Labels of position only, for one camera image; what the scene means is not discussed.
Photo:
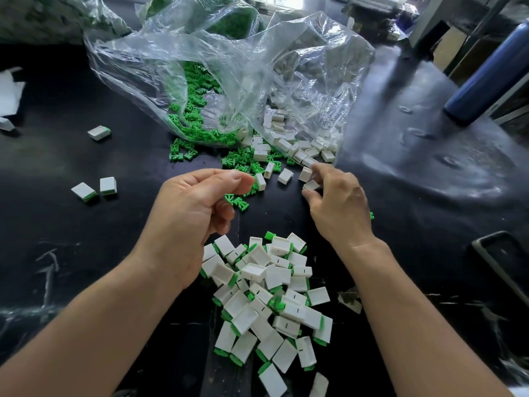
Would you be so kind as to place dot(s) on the brown cardboard box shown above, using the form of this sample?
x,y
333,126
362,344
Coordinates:
x,y
453,43

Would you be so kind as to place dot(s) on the plastic bag full of green pieces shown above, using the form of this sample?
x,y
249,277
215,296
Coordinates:
x,y
236,16

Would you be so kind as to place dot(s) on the assembled white-green part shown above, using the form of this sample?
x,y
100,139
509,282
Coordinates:
x,y
83,192
6,124
108,186
99,133

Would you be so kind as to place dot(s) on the blue cylinder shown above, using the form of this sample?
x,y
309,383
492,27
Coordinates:
x,y
489,74

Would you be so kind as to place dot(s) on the white plastic part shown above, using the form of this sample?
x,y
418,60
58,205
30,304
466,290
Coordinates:
x,y
311,185

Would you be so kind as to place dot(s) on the black smartphone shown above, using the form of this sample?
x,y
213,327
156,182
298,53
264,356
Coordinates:
x,y
506,268

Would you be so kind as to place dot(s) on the heap of white caps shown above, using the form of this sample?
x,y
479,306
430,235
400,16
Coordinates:
x,y
289,144

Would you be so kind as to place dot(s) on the person's left hand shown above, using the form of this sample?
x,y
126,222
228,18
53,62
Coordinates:
x,y
194,223

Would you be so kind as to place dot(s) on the pile of assembled white-green pieces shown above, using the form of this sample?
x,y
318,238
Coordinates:
x,y
269,318

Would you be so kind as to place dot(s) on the empty white shell right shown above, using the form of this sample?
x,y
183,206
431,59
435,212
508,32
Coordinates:
x,y
350,301

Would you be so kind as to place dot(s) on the clear plastic bag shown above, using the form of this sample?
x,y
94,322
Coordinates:
x,y
322,62

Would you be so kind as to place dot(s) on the person's left forearm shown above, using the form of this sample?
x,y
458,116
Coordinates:
x,y
83,339

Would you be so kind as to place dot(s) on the grey machine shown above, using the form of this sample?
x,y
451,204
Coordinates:
x,y
376,16

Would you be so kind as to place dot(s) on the person's right forearm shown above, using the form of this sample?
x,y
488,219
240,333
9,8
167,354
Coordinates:
x,y
430,326

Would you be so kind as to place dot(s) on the person's right hand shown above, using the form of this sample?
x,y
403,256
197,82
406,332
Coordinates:
x,y
339,211

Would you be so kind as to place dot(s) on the large bag of assembled pieces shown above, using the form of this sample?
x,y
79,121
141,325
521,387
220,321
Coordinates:
x,y
54,19

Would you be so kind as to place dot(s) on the white paper sheet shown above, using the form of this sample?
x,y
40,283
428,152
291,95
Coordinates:
x,y
8,96

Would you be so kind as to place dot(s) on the white metal frame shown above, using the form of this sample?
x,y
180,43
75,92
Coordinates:
x,y
426,19

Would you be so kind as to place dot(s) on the pile of green clips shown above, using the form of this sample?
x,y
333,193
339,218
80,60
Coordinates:
x,y
197,115

